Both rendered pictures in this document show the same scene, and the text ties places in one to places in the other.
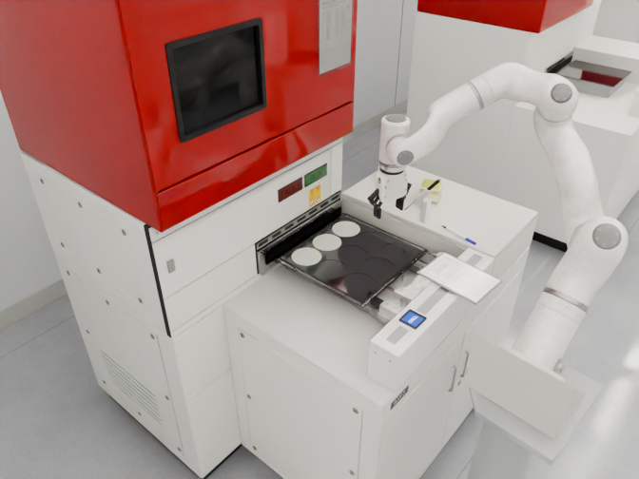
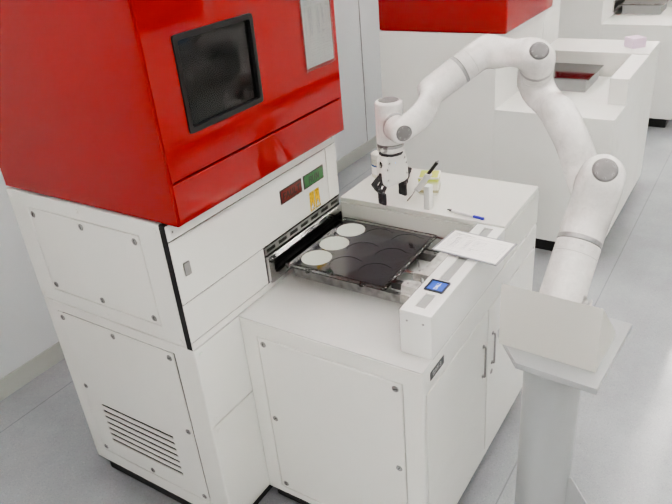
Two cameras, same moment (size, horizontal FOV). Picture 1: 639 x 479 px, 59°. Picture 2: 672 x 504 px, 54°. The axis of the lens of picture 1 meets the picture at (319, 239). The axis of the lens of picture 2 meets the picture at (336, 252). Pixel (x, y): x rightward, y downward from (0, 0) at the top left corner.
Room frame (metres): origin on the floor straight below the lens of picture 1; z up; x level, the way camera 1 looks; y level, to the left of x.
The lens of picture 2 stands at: (-0.37, 0.15, 1.94)
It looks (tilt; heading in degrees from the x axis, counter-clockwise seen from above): 29 degrees down; 355
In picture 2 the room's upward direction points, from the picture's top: 5 degrees counter-clockwise
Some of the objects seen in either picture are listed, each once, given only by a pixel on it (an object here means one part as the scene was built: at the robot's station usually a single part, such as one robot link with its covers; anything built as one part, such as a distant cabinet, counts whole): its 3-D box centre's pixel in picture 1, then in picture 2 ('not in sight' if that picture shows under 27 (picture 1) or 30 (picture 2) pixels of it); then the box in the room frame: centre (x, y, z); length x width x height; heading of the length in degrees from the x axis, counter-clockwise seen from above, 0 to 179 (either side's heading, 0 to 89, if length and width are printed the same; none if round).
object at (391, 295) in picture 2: (343, 294); (360, 287); (1.40, -0.08, 0.84); 0.50 x 0.02 x 0.03; 50
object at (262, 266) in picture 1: (301, 234); (307, 240); (1.66, 0.06, 0.89); 0.44 x 0.02 x 0.10; 140
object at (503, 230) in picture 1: (435, 218); (438, 209); (1.77, -0.43, 0.89); 0.62 x 0.35 x 0.14; 50
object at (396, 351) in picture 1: (435, 314); (456, 285); (1.25, -0.34, 0.89); 0.55 x 0.09 x 0.14; 140
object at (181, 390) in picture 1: (213, 316); (219, 354); (1.75, 0.45, 0.41); 0.82 x 0.71 x 0.82; 140
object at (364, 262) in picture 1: (351, 254); (361, 250); (1.53, -0.11, 0.90); 0.34 x 0.34 x 0.01; 50
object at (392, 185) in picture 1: (391, 181); (391, 165); (1.54, -0.22, 1.18); 0.10 x 0.07 x 0.11; 123
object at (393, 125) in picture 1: (395, 139); (389, 121); (1.54, -0.22, 1.32); 0.09 x 0.08 x 0.13; 10
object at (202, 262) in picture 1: (261, 224); (267, 229); (1.53, 0.19, 1.02); 0.82 x 0.03 x 0.40; 140
